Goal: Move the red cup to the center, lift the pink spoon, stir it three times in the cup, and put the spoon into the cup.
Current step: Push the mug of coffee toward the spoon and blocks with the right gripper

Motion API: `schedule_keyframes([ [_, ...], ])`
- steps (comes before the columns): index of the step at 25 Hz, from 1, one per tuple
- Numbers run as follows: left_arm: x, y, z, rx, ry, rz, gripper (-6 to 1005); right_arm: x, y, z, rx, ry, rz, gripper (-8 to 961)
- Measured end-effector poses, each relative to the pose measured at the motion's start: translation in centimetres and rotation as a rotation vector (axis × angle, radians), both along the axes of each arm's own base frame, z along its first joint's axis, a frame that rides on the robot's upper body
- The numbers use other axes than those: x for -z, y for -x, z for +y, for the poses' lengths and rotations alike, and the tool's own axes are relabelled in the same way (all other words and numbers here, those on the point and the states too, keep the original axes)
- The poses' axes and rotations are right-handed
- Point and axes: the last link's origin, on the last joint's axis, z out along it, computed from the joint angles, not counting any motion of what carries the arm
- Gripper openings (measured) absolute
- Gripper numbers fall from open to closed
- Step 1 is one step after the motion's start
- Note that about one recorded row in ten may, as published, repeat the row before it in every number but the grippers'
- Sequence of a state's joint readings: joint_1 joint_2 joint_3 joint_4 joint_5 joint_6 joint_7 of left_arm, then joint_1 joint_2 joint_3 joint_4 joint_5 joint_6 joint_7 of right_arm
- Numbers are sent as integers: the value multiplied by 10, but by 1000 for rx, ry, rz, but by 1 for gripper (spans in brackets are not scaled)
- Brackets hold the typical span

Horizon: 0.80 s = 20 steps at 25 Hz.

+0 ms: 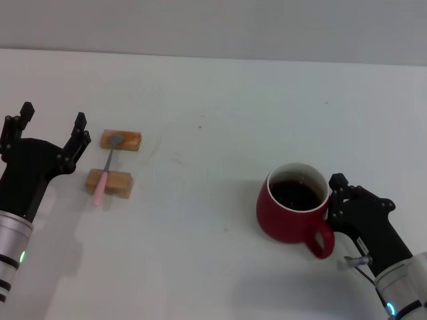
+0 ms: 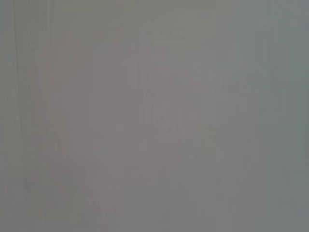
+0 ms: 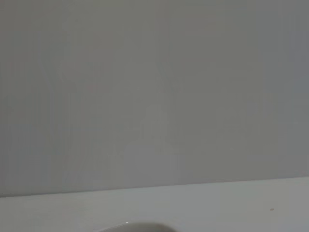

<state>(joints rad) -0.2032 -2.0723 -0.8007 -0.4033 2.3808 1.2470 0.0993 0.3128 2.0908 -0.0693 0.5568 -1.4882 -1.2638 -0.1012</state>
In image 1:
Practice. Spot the dark coffee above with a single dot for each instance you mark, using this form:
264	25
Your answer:
295	195

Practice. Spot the orange stained flat wooden block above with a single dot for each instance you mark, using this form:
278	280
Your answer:
131	141

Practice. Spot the notched wooden block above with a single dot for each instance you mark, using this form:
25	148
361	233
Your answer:
118	183

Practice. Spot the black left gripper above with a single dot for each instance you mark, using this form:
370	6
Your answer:
25	170

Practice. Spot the red ceramic cup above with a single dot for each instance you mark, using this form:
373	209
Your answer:
277	223

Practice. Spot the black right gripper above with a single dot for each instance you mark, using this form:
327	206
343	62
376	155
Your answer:
370	220

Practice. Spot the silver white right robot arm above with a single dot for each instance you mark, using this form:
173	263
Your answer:
403	286

